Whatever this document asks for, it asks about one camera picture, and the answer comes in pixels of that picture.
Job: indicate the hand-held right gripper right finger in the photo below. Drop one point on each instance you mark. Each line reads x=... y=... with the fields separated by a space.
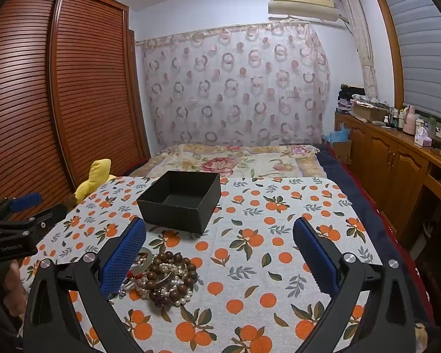
x=312 y=257

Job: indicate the circle pattern sheer curtain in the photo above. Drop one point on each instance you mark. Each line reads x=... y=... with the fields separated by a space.
x=235 y=88

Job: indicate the folded floral cloth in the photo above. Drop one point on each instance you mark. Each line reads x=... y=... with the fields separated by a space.
x=369 y=99

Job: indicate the stack of folded clothes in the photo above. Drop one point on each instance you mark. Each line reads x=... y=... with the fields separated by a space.
x=349 y=99

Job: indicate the black cardboard box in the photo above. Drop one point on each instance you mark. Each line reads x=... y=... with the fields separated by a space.
x=176 y=215

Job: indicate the beige wall air conditioner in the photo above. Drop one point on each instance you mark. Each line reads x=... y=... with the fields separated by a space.
x=301 y=3

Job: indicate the yellow plush toy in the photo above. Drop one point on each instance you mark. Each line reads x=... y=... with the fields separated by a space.
x=95 y=180

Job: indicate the person's left hand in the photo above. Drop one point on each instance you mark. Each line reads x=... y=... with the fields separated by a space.
x=13 y=286

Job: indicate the brown slatted wooden wardrobe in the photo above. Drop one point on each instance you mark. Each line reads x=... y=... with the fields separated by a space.
x=77 y=81

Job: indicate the open cardboard box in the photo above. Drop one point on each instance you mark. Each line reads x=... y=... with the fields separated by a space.
x=367 y=114

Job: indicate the pink thermos bottle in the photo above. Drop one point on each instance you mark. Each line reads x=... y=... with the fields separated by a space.
x=409 y=121

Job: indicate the blue plastic bag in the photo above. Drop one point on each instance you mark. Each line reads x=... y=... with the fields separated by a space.
x=336 y=134

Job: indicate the cream patterned window curtain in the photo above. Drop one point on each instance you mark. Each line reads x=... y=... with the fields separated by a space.
x=360 y=36

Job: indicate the navy bed sheet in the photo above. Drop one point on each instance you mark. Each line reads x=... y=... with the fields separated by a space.
x=338 y=169

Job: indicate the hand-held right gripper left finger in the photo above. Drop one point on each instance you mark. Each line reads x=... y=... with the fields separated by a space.
x=123 y=257

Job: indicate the pink tissue box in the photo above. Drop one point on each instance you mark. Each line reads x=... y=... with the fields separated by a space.
x=422 y=138

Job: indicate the grey window blind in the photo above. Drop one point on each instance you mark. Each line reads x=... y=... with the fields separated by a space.
x=422 y=44

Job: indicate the floral blanket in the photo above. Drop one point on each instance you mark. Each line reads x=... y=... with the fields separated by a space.
x=224 y=161

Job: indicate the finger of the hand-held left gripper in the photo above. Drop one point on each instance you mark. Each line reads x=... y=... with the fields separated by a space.
x=24 y=201
x=51 y=214

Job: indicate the orange print tablecloth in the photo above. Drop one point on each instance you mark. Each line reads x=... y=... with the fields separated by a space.
x=242 y=264

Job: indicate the long wooden cabinet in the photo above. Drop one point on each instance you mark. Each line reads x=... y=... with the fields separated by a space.
x=389 y=161

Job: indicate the green bottle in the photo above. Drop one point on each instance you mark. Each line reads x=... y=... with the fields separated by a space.
x=432 y=127

